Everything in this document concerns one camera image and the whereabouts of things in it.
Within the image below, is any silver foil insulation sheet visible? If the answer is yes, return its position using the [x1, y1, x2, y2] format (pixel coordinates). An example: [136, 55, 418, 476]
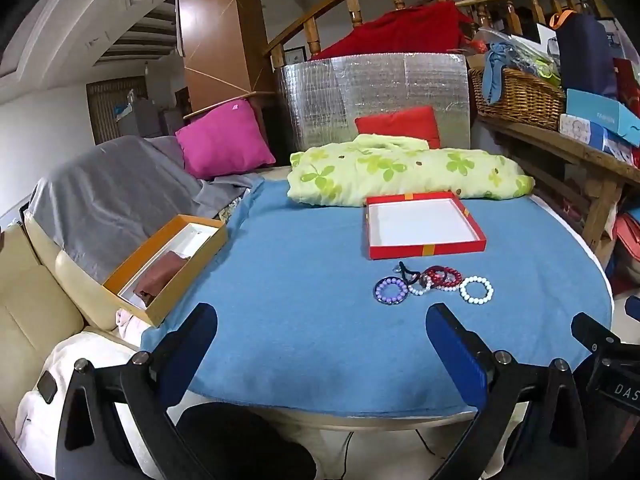
[273, 51, 472, 151]

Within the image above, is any red bead bracelet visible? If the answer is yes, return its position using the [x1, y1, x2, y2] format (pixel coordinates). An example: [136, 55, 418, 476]
[431, 267, 464, 292]

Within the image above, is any wooden stair banister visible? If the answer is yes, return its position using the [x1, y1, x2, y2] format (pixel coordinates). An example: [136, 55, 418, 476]
[262, 0, 603, 77]

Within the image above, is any beige sofa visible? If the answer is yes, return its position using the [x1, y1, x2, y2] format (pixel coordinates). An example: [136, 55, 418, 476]
[0, 212, 126, 411]

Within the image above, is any red cushion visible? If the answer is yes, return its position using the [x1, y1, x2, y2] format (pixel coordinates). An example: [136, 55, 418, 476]
[354, 105, 442, 150]

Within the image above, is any green floral quilt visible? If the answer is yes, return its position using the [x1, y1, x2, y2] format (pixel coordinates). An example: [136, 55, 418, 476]
[286, 133, 536, 209]

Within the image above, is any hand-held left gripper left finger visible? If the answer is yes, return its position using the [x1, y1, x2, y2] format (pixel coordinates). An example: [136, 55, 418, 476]
[55, 302, 219, 480]

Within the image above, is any black round stool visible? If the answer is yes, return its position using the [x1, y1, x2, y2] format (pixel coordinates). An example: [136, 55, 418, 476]
[177, 402, 317, 480]

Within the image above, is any dark red bangle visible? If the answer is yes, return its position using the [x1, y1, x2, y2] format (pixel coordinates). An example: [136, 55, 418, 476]
[422, 266, 451, 288]

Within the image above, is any pink bag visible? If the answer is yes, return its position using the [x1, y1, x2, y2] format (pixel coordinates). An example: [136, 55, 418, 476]
[612, 212, 640, 296]

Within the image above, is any white patterned tissue box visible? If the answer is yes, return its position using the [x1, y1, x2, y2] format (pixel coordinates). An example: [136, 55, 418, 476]
[558, 113, 609, 151]

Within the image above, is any pink pillow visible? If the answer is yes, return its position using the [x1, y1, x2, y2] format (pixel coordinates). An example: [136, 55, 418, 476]
[175, 98, 277, 180]

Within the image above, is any pale pink cloth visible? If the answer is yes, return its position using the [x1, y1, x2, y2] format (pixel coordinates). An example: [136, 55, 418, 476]
[115, 307, 152, 337]

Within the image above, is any blue cloth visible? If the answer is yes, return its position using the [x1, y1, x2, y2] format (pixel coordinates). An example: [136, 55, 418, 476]
[480, 42, 526, 106]

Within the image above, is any yellow green packet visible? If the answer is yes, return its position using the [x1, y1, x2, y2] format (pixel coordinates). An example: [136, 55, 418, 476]
[524, 52, 561, 86]

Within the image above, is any blue blanket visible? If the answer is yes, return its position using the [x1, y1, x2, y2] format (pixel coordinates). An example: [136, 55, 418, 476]
[140, 179, 615, 418]

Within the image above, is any red gift bag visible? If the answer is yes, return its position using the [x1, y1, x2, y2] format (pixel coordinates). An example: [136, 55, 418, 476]
[612, 57, 640, 111]

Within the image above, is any wooden bench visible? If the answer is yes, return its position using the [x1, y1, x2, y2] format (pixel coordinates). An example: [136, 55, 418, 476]
[474, 109, 640, 262]

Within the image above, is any blue cardboard box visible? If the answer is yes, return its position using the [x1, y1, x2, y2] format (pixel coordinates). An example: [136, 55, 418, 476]
[565, 88, 640, 149]

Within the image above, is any small black device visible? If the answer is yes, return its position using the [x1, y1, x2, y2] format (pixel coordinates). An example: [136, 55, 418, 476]
[37, 372, 60, 405]

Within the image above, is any wooden lattice door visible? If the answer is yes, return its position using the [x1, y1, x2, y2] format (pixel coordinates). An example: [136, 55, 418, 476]
[85, 75, 150, 145]

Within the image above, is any wicker basket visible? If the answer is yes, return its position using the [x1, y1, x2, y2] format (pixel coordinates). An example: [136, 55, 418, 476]
[467, 65, 566, 131]

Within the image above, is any red cardboard box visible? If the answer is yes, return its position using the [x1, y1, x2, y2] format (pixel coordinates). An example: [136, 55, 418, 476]
[365, 190, 488, 261]

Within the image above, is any navy bag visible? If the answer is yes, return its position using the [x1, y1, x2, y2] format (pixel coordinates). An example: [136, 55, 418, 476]
[554, 9, 621, 101]

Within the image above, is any purple bead bracelet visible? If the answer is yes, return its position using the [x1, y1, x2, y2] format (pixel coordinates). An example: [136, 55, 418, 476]
[373, 276, 410, 307]

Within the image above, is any grey sheet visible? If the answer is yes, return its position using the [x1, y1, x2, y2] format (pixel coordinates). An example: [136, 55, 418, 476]
[25, 135, 266, 285]

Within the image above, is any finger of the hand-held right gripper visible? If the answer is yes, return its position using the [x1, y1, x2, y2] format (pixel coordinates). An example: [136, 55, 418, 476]
[571, 312, 624, 357]

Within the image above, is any red cloth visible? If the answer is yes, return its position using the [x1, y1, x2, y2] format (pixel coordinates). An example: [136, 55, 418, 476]
[307, 0, 477, 61]

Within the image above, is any brown folded cloth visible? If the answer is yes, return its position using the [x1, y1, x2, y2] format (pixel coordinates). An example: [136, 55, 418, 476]
[133, 250, 191, 306]

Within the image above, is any brown wooden column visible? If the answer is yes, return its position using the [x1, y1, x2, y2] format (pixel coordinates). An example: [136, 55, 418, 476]
[176, 0, 276, 122]

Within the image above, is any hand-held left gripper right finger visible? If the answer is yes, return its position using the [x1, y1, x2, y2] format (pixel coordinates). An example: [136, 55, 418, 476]
[425, 302, 589, 480]

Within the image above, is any white bead bracelet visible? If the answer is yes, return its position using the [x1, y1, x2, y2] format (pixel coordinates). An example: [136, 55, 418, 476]
[459, 275, 495, 305]

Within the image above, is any white blanket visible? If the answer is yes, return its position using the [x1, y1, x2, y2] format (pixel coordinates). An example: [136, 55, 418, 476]
[15, 329, 177, 479]

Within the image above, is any orange cardboard box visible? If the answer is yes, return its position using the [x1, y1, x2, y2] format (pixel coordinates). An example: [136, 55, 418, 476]
[102, 214, 229, 329]

